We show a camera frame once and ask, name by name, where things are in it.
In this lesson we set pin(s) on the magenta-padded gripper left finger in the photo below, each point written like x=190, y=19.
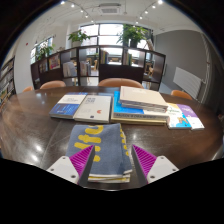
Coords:
x=78, y=163

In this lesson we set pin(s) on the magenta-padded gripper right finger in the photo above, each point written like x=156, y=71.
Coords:
x=146, y=163

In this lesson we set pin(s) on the grey-blue towel with yellow print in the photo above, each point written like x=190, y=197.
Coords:
x=103, y=150

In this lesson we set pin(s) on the tan book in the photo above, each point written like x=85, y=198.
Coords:
x=140, y=120

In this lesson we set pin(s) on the colourful white and blue booklet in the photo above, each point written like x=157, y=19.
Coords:
x=176, y=118

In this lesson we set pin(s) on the white book with red dot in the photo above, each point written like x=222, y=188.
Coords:
x=93, y=110

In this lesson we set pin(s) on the blue and white book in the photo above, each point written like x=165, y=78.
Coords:
x=65, y=106

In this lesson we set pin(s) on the bright blue book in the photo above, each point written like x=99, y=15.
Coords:
x=121, y=108

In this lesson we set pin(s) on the purple and white booklet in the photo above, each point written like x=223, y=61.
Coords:
x=191, y=115

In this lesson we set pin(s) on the large beige book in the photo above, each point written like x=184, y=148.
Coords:
x=141, y=97

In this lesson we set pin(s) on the orange chairs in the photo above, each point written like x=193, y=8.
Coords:
x=116, y=82

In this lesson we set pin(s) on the dark open shelf unit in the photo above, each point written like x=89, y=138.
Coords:
x=120, y=72

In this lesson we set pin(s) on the small potted plant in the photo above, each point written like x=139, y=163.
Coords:
x=45, y=51

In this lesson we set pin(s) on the medium potted plant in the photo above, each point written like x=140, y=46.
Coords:
x=78, y=36

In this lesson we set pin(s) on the large potted plant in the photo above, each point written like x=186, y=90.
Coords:
x=133, y=33

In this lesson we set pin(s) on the large window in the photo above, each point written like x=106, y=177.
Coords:
x=108, y=33

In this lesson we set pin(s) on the ceiling air conditioner unit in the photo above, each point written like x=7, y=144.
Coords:
x=109, y=9

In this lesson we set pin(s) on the ceiling lights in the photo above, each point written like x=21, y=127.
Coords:
x=160, y=1

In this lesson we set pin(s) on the white wall radiator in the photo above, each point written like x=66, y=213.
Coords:
x=186, y=81

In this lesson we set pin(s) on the tall wall bookshelf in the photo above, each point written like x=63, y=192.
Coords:
x=6, y=83

